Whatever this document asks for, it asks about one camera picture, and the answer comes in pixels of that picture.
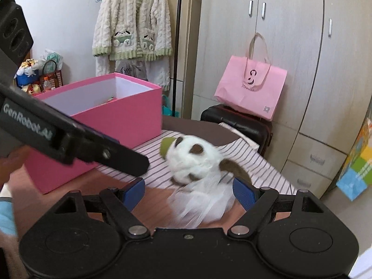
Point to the colourful gift bag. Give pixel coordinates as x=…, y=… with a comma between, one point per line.
x=356, y=168

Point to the striped bed sheet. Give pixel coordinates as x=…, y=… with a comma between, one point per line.
x=261, y=165

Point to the black clothes rack pole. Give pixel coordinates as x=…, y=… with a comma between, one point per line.
x=178, y=49

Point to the orange drink bottle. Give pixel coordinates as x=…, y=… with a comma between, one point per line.
x=47, y=85

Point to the light blue cloth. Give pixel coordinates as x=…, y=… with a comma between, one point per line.
x=6, y=218

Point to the teal bag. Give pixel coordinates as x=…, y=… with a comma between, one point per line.
x=168, y=109

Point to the white fluffy pajama pants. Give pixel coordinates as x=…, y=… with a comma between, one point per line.
x=158, y=69

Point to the white green plastic bag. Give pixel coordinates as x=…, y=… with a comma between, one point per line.
x=53, y=55

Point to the white brown plush dog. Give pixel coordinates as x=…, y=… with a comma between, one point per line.
x=191, y=165

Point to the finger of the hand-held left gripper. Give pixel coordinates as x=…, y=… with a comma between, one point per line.
x=116, y=157

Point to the green plush ball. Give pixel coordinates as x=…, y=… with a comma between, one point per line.
x=166, y=148

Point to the flower bouquet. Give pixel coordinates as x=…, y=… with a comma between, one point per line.
x=27, y=69

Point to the brown blanket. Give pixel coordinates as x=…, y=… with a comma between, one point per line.
x=200, y=129

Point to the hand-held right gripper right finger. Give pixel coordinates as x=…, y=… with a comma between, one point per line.
x=242, y=193

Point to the pink paper bag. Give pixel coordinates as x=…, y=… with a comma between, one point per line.
x=250, y=90

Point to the pink cardboard box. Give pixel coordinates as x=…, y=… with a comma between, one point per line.
x=136, y=116

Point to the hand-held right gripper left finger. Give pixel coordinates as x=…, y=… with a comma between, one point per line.
x=135, y=193

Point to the black suitcase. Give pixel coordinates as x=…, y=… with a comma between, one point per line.
x=252, y=130

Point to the beige wardrobe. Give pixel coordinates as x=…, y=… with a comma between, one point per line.
x=290, y=49

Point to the woven basket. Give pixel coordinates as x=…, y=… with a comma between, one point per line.
x=55, y=78

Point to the white green fluffy cardigan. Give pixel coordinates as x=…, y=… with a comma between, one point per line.
x=130, y=20

